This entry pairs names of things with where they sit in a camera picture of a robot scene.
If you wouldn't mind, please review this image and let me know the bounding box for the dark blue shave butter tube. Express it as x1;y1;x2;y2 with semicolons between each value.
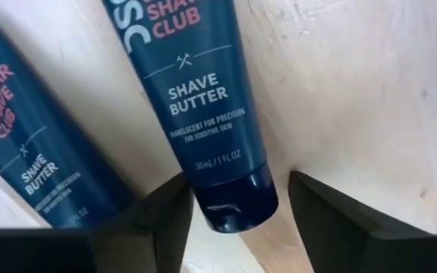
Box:
0;7;138;231
102;0;280;234

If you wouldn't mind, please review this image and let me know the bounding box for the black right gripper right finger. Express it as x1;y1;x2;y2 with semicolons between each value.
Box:
288;170;437;273

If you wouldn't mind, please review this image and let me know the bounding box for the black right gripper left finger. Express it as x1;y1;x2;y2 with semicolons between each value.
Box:
0;172;196;273

